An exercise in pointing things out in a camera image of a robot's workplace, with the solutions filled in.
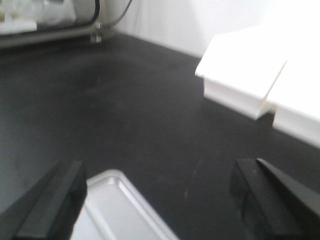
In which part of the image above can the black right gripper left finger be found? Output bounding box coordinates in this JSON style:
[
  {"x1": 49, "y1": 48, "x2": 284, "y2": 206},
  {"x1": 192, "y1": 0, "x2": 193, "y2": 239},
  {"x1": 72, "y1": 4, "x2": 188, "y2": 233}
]
[{"x1": 0, "y1": 160, "x2": 88, "y2": 240}]

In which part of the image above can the stainless steel lab machine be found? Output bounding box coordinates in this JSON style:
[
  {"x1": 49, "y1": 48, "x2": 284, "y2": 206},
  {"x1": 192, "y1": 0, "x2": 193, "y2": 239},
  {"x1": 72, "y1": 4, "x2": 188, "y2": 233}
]
[{"x1": 0, "y1": 0, "x2": 121, "y2": 50}]

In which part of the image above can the white storage bin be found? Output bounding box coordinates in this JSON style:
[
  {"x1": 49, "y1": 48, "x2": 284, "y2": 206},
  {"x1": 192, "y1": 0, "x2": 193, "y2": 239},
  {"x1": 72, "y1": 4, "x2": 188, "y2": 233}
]
[
  {"x1": 267, "y1": 24, "x2": 320, "y2": 148},
  {"x1": 195, "y1": 25, "x2": 287, "y2": 120}
]

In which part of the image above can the silver metal tray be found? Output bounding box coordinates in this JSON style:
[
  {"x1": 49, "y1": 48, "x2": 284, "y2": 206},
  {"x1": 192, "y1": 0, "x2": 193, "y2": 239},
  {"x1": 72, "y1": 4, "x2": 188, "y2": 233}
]
[{"x1": 70, "y1": 169, "x2": 178, "y2": 240}]

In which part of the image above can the middle white storage bin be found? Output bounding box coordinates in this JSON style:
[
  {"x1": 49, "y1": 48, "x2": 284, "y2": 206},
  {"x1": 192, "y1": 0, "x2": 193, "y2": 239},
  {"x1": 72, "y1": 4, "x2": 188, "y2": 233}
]
[{"x1": 267, "y1": 24, "x2": 320, "y2": 148}]

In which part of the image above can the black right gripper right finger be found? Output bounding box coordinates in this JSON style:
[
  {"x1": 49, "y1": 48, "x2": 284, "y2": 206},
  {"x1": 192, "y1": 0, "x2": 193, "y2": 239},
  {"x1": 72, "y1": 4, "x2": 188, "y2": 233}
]
[{"x1": 229, "y1": 158, "x2": 320, "y2": 240}]

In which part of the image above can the left white storage bin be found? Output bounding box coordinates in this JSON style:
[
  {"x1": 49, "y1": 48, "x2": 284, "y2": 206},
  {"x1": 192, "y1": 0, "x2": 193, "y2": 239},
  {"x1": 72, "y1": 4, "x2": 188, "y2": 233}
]
[{"x1": 195, "y1": 25, "x2": 287, "y2": 120}]

